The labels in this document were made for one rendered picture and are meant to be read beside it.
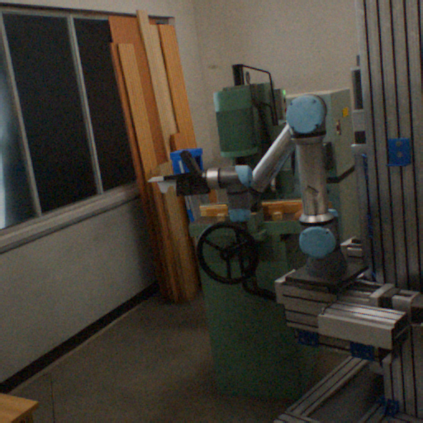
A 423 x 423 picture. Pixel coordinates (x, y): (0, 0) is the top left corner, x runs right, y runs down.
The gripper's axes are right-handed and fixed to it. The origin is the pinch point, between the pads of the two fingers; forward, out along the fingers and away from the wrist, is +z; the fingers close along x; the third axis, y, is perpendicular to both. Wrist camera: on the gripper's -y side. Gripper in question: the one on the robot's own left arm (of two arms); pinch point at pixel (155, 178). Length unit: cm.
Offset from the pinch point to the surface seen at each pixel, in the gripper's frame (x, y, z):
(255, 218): 53, 23, -23
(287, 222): 62, 26, -35
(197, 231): 65, 28, 9
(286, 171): 91, 4, -31
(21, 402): -26, 75, 49
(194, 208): 148, 24, 39
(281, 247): 64, 38, -31
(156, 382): 87, 113, 49
